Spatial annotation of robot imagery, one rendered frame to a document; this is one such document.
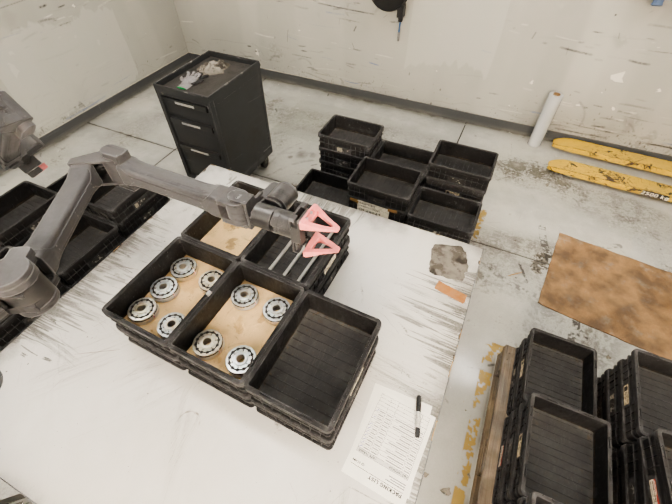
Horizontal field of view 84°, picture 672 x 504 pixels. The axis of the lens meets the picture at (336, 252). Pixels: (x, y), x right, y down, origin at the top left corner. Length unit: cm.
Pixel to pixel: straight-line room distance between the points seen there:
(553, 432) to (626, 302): 136
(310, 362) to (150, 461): 59
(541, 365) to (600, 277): 111
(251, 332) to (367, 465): 58
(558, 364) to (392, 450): 113
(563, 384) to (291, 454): 137
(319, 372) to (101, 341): 89
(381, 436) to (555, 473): 77
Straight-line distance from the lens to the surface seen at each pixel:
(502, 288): 273
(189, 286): 159
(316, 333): 138
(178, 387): 154
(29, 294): 91
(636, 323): 299
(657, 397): 226
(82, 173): 112
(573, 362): 227
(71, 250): 269
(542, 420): 194
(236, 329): 143
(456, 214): 253
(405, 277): 170
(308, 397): 129
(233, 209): 86
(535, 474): 186
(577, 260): 313
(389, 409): 142
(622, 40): 399
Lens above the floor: 204
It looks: 49 degrees down
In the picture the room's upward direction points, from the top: straight up
